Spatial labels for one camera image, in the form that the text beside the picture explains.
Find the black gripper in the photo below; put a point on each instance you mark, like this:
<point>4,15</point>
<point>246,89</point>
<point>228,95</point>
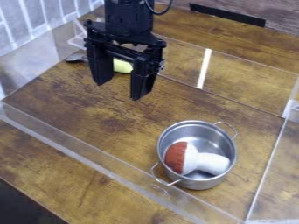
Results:
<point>123,36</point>

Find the red white plush mushroom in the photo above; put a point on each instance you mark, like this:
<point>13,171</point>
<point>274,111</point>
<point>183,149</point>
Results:
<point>184,160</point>

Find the silver metal pot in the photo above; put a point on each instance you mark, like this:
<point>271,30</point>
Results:
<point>212,138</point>

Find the clear acrylic triangle stand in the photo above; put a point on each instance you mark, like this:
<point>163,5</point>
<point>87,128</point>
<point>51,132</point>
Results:
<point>80,34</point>

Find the black strip on table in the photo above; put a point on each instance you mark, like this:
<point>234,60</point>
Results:
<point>246,19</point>

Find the clear acrylic enclosure wall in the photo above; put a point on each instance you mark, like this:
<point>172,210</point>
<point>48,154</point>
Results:
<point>77,141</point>

